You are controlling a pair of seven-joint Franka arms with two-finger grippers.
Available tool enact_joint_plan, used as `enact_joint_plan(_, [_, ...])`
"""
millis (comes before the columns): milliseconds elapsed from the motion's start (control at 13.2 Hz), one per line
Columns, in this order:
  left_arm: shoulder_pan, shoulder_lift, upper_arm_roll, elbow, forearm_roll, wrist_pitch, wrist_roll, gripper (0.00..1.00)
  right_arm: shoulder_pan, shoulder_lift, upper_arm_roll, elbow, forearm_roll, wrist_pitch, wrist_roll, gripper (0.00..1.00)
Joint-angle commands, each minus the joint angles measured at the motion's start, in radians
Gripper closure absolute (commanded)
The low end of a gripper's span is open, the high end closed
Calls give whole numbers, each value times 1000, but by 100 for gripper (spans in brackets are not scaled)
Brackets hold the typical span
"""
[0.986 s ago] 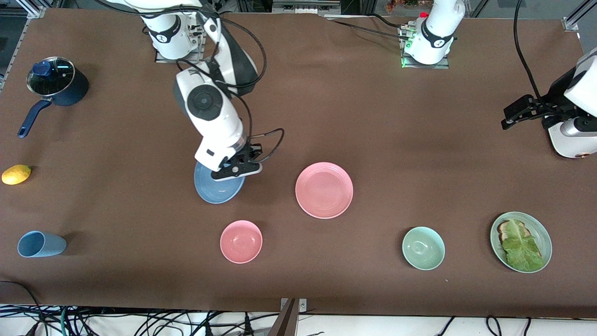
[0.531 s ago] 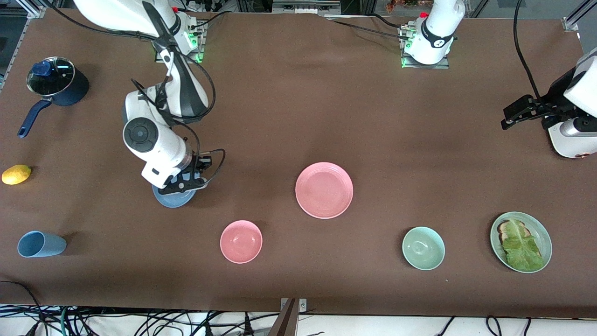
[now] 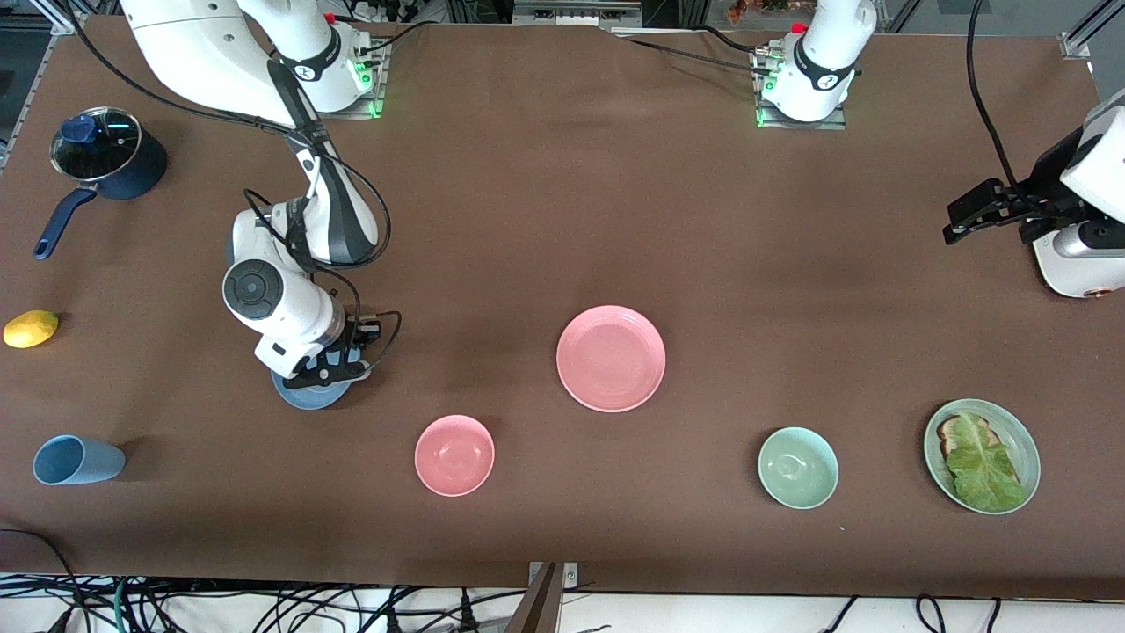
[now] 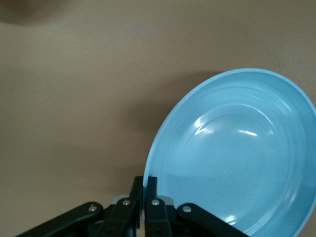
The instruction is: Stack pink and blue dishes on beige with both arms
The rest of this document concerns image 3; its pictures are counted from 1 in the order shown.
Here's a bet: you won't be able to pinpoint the blue plate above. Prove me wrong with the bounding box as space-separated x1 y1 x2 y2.
271 356 374 411

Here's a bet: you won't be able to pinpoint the pink plate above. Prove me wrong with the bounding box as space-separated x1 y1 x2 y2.
556 305 666 413

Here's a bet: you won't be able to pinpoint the white appliance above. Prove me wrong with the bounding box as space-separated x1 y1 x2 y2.
1033 233 1125 300

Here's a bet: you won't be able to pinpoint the pink bowl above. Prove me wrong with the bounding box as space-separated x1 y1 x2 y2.
414 415 496 498

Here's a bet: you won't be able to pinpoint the green plate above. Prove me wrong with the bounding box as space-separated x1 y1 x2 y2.
924 399 1042 515

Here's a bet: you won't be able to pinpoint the toasted bread slice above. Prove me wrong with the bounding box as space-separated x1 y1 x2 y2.
937 415 998 458

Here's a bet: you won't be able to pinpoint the blue cup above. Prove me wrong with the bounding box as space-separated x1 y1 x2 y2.
33 434 127 486

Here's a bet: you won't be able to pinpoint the dark blue saucepan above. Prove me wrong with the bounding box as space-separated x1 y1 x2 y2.
33 105 168 261

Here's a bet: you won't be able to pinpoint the green lettuce leaf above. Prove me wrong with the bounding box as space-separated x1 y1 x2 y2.
945 413 1027 513

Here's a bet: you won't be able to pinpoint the yellow lemon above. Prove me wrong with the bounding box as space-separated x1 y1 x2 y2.
3 309 61 350

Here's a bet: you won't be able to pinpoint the glass lid with blue knob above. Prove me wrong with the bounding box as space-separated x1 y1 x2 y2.
50 107 142 181

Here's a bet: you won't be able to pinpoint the brown table cover cloth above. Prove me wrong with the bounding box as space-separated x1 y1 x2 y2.
0 16 1125 600

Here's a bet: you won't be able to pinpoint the reddish brown plant decoration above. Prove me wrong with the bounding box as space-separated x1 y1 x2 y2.
728 0 818 25

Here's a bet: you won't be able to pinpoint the green bowl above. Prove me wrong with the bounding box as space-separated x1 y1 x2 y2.
758 427 839 510

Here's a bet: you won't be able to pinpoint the aluminium frame profile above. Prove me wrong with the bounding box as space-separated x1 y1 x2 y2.
1059 0 1125 61
31 0 89 36

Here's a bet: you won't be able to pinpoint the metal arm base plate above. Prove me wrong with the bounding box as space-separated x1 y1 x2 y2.
293 40 388 120
756 48 847 131

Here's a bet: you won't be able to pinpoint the black base cable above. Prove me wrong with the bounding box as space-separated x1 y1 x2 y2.
615 33 767 78
362 19 440 55
694 25 764 58

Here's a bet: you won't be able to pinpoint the black looped cable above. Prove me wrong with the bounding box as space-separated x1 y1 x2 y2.
0 527 84 616

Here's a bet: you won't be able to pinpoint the tangled black floor cables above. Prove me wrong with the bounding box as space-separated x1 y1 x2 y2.
0 576 528 633

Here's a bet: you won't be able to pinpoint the small metal bracket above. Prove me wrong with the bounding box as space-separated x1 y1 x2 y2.
527 561 579 590

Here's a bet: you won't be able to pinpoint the dark metal post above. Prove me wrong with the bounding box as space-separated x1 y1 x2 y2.
505 563 563 633

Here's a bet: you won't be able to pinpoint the grey metal frame bar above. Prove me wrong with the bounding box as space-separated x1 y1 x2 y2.
512 0 642 27

